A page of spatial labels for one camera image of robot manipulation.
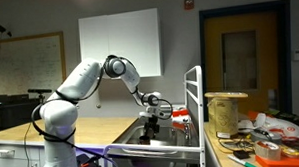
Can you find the small black adapter box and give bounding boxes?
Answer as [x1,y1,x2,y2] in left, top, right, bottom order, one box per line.
[232,149,251,161]

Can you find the stainless steel sink counter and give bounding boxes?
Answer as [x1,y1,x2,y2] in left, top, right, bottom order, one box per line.
[109,103,202,167]

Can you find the grey duct tape roll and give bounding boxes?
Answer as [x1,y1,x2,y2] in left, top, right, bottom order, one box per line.
[249,128,275,145]

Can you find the wood framed whiteboard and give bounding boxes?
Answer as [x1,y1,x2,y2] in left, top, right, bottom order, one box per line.
[0,30,69,97]

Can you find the white projection board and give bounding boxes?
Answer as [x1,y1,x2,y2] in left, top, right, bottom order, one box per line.
[77,7,164,81]

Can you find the black wall mounted camera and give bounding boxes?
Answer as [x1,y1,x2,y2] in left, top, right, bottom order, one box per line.
[0,23,14,39]

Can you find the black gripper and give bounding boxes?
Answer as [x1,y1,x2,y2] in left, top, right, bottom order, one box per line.
[143,115,160,139]

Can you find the white tubular metal rack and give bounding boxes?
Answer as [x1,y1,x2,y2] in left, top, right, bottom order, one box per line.
[100,65,207,167]

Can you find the red fire alarm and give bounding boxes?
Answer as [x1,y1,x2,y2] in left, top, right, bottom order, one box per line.
[183,0,196,11]

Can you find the black equipment cases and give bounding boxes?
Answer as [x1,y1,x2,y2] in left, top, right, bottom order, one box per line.
[0,92,43,134]

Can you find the green white marker pen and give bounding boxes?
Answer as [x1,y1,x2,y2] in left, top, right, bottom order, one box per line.
[227,152,260,167]

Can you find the small brown cup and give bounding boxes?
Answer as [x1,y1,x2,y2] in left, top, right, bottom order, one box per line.
[138,134,153,146]

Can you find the white orange printed box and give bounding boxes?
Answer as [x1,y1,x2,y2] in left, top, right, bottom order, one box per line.
[171,107,191,119]

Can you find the white base cabinet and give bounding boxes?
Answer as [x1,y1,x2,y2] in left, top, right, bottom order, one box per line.
[0,139,47,167]

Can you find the clear packing tape roll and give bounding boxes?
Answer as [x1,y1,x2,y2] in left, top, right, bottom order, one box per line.
[254,139,283,163]

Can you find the yellow wooden door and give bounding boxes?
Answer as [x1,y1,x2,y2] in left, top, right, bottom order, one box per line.
[203,11,283,117]

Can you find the white red plastic bag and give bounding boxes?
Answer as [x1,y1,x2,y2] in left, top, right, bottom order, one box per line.
[237,109,299,145]

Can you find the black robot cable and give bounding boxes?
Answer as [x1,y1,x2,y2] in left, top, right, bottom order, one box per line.
[28,52,176,167]

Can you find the black camera on tripod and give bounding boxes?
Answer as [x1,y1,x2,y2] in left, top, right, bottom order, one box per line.
[27,87,54,106]

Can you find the round yellow tin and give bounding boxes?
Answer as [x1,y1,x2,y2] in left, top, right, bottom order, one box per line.
[279,145,299,160]

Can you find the dark door frame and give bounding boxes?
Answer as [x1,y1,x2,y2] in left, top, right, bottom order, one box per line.
[198,0,296,124]

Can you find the orange flat block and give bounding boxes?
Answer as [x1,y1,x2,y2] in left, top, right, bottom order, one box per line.
[254,152,299,167]

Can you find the tangled black table cables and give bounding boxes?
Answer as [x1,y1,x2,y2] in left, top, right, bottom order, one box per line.
[216,131,257,155]

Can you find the chrome sink faucet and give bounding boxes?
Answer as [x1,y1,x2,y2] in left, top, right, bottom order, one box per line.
[181,121,194,141]

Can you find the black red controller box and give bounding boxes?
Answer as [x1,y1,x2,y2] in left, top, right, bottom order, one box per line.
[75,152,109,167]

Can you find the cardboard cable spool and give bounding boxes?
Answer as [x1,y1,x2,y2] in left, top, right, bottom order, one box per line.
[204,90,251,140]

